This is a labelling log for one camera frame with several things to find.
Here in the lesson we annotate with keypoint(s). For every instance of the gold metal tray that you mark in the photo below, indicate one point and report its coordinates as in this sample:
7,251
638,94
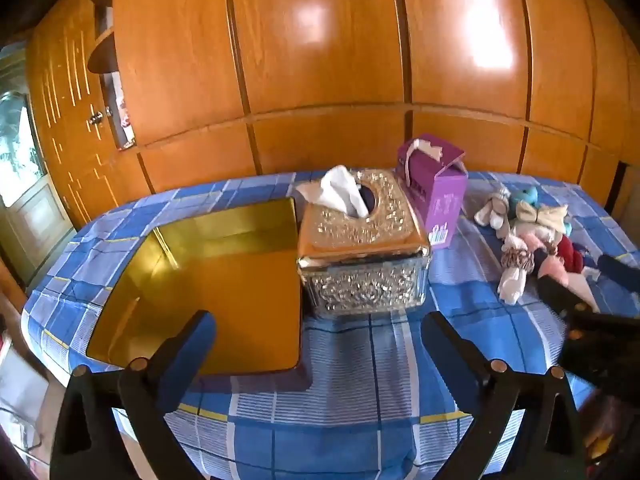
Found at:
240,285

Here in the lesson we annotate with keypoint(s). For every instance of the ornate gold tissue box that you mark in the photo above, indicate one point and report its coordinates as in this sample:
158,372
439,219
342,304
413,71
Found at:
360,270

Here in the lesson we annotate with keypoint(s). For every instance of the teal soft item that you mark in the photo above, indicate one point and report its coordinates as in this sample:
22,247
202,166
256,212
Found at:
529,195

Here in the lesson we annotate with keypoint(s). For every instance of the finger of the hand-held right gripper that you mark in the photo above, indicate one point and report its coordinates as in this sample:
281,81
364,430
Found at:
560,297
620,272

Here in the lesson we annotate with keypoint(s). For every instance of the wooden wardrobe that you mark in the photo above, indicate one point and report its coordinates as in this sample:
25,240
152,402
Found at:
325,60

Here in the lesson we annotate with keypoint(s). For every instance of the purple carton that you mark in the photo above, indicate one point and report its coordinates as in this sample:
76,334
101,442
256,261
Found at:
440,200

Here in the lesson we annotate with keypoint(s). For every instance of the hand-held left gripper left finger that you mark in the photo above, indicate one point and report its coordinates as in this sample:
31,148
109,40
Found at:
192,350

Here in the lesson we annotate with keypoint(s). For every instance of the cream cloth bow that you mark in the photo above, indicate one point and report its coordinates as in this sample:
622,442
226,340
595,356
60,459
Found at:
545,215

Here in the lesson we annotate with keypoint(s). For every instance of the wooden corner shelves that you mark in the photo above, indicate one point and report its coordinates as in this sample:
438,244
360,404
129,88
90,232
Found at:
102,55

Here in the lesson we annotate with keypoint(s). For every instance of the blue plaid bedsheet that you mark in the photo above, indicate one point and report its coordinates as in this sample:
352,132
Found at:
350,360

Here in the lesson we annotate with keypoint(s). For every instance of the white sock brown patterned band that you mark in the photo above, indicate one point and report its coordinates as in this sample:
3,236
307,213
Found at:
512,280

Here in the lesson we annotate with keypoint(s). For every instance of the white tissue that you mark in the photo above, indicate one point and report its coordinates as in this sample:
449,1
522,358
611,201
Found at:
340,185

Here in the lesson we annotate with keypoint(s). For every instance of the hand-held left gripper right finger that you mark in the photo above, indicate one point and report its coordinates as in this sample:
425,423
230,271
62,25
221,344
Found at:
445,355

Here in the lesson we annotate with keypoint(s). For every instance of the wooden door with knob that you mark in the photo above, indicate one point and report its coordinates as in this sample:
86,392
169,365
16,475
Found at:
65,110

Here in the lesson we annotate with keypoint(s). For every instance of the glass panel door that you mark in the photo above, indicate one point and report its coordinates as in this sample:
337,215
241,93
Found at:
20,135

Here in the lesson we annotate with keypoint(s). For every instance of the wall poster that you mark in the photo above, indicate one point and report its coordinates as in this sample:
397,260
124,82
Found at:
125,125

